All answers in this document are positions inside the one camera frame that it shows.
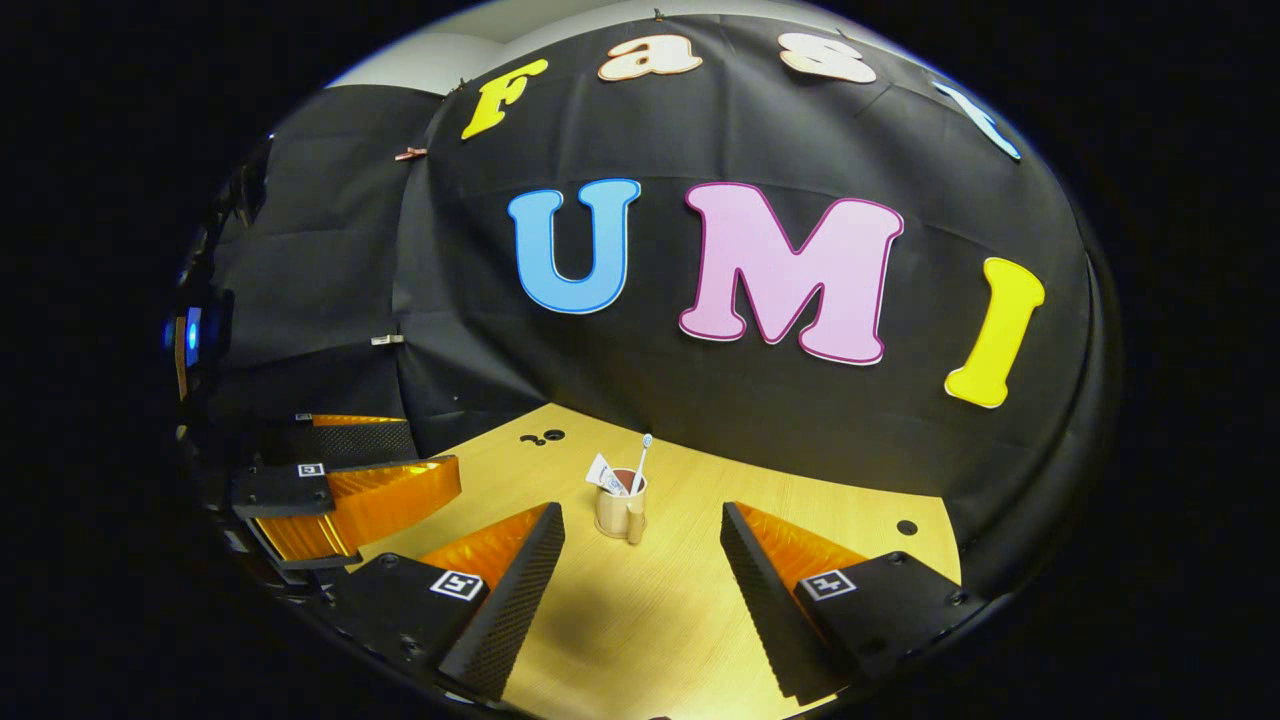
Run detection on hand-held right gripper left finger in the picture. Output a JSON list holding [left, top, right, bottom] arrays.
[[335, 502, 567, 702]]

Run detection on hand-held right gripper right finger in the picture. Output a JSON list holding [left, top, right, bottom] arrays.
[[719, 501, 987, 706]]

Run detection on beige cup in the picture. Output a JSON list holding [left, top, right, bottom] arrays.
[[594, 468, 649, 546]]

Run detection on white toothpaste tube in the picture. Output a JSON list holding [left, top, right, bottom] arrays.
[[585, 453, 631, 496]]

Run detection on wooden desktop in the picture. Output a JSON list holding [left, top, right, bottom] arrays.
[[355, 403, 963, 720]]

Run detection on black backdrop cloth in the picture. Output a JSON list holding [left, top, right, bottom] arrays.
[[190, 12, 1122, 601]]

